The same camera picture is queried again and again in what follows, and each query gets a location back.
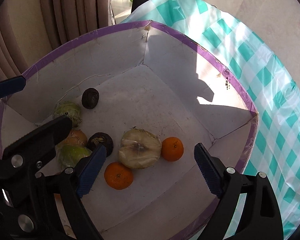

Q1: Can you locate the small mandarin orange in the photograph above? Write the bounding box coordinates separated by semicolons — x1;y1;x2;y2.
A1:
104;162;134;190

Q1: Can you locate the wrapped yellow-green fruit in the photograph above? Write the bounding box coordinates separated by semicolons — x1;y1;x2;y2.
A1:
56;129;88;149

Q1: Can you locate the brown drape curtain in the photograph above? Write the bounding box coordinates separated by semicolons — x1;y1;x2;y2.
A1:
0;0;109;81

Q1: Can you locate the white box purple trim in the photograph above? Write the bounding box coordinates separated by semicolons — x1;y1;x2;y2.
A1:
0;21;258;239

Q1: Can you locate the dark brown fruit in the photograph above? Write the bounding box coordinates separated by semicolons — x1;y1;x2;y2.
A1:
81;88;100;109
85;132;114;157

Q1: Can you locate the teal checkered tablecloth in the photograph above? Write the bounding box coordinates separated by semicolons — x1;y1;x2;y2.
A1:
127;0;300;239

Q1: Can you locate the half apple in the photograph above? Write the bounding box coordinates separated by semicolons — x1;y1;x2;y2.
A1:
118;128;162;169

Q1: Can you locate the green fruit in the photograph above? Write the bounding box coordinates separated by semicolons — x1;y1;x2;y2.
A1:
52;101;82;128
57;145;92;171

